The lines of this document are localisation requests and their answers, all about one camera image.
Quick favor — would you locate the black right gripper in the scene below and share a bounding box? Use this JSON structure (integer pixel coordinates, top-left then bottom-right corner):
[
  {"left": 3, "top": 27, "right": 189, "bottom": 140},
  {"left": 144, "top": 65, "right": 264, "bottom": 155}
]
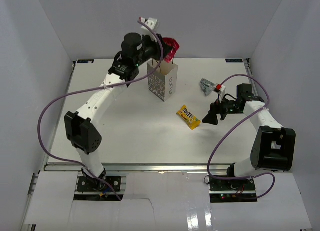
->
[{"left": 202, "top": 94, "right": 243, "bottom": 126}]

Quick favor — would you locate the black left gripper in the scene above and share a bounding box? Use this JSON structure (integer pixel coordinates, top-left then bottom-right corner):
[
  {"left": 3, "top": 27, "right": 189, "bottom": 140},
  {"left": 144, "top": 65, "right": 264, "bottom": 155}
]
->
[{"left": 135, "top": 33, "right": 173, "bottom": 68}]

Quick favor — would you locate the yellow M&M's packet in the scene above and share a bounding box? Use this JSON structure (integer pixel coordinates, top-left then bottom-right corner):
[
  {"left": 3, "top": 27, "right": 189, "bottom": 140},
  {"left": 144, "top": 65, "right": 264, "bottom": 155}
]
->
[{"left": 176, "top": 105, "right": 201, "bottom": 130}]

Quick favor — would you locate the red candy packet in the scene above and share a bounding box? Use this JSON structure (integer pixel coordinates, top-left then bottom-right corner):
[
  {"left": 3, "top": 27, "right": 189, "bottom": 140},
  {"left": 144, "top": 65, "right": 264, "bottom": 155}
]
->
[{"left": 162, "top": 37, "right": 180, "bottom": 63}]

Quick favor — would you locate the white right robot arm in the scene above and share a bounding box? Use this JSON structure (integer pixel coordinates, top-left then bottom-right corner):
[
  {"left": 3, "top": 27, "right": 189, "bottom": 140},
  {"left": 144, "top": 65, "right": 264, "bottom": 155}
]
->
[{"left": 202, "top": 83, "right": 296, "bottom": 191}]

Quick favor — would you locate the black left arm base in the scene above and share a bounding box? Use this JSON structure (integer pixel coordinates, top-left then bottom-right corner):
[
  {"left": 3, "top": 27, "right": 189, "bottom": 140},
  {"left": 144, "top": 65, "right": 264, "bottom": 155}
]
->
[{"left": 76, "top": 175, "right": 122, "bottom": 193}]

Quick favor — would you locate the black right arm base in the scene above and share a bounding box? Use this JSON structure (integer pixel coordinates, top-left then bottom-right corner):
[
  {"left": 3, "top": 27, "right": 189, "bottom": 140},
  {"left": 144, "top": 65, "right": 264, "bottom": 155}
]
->
[{"left": 203, "top": 175, "right": 258, "bottom": 204}]

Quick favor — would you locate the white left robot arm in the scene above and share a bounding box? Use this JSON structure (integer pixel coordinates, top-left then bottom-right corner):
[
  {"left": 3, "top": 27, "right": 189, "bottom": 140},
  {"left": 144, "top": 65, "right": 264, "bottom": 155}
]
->
[{"left": 64, "top": 32, "right": 172, "bottom": 191}]

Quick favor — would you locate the grey paper coffee bag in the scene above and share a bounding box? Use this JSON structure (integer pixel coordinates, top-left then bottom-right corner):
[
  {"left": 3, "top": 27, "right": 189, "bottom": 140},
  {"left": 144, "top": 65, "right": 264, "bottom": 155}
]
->
[{"left": 147, "top": 61, "right": 178, "bottom": 102}]

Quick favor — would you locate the silver crumpled wrapper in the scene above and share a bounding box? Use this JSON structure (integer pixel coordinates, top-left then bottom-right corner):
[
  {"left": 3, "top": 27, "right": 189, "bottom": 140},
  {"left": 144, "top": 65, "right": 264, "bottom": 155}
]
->
[{"left": 199, "top": 78, "right": 216, "bottom": 97}]

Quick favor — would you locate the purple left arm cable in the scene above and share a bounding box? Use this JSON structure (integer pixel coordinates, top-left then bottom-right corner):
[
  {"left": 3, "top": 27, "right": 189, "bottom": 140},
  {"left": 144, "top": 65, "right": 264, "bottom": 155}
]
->
[{"left": 37, "top": 18, "right": 166, "bottom": 201}]

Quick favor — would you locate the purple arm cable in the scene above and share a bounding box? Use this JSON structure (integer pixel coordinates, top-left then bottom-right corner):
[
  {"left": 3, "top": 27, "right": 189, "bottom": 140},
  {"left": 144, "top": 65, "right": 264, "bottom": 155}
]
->
[
  {"left": 207, "top": 73, "right": 277, "bottom": 199},
  {"left": 37, "top": 18, "right": 166, "bottom": 201}
]

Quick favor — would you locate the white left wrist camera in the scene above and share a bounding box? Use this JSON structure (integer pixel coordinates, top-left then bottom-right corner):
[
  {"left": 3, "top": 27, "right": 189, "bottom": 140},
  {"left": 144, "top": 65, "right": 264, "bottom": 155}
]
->
[{"left": 139, "top": 17, "right": 160, "bottom": 32}]

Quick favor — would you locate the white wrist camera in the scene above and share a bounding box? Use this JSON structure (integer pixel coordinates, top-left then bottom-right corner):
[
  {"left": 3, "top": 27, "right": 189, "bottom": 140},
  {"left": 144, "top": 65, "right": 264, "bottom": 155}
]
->
[
  {"left": 213, "top": 83, "right": 226, "bottom": 97},
  {"left": 139, "top": 17, "right": 160, "bottom": 32}
]

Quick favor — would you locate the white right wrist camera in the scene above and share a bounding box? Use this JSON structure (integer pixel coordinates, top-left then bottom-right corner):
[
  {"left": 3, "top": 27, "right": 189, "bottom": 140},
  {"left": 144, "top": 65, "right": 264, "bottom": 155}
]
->
[{"left": 213, "top": 83, "right": 226, "bottom": 97}]

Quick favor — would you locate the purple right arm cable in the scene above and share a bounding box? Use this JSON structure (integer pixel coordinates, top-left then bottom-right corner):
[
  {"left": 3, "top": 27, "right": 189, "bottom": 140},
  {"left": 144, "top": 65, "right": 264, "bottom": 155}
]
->
[{"left": 207, "top": 73, "right": 277, "bottom": 199}]

